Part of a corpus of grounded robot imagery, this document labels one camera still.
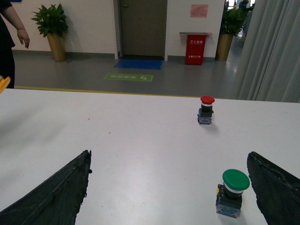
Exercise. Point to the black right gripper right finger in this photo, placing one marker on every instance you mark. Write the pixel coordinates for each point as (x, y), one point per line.
(277, 191)

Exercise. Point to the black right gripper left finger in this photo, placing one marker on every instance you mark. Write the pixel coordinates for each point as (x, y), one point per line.
(57, 200)

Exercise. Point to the yellow mushroom push button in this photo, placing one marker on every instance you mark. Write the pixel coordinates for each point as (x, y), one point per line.
(4, 82)

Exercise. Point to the green mushroom push button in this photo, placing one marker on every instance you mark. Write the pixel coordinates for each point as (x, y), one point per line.
(229, 194)

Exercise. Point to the red mushroom push button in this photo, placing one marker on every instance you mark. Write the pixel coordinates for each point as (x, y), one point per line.
(205, 111)

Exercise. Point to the bystander hand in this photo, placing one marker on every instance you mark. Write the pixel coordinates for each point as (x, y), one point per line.
(23, 37)

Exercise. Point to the grey curtain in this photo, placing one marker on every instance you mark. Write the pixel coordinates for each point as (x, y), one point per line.
(269, 68)

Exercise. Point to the green floor sign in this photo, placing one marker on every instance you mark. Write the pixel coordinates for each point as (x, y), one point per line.
(129, 77)

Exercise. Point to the bystander in black clothes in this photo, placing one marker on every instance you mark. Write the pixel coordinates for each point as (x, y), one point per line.
(7, 62)

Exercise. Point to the blue floor mat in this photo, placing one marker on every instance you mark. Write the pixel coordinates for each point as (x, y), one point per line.
(139, 64)

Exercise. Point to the red fire extinguisher box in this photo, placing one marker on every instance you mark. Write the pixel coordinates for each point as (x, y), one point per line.
(195, 47)

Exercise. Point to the right potted green plant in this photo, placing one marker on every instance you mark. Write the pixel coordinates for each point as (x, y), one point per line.
(231, 24)

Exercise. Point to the potted green plant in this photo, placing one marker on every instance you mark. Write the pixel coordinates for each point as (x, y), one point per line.
(231, 24)
(52, 24)

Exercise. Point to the left potted green plant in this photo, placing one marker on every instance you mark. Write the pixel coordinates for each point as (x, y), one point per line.
(52, 24)

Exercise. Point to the grey door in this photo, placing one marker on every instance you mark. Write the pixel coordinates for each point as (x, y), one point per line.
(143, 27)

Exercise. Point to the pink wall notice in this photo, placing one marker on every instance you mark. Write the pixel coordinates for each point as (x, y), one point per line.
(199, 10)

